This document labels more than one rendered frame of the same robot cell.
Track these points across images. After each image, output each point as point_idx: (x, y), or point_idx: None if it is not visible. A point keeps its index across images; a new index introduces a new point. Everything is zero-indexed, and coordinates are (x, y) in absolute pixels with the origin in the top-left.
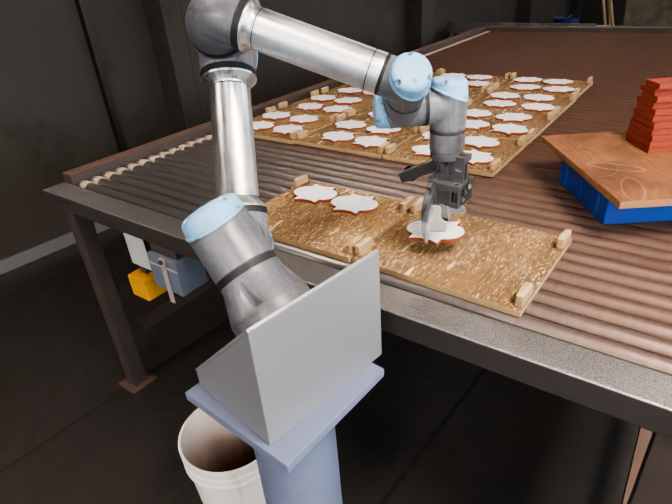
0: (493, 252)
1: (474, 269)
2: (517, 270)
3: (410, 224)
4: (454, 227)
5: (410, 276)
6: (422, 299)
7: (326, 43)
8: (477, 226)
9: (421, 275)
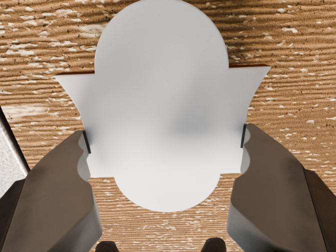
0: (211, 205)
1: (131, 203)
2: (172, 245)
3: (157, 7)
4: (202, 177)
5: (8, 123)
6: (6, 157)
7: None
8: (329, 138)
9: (32, 141)
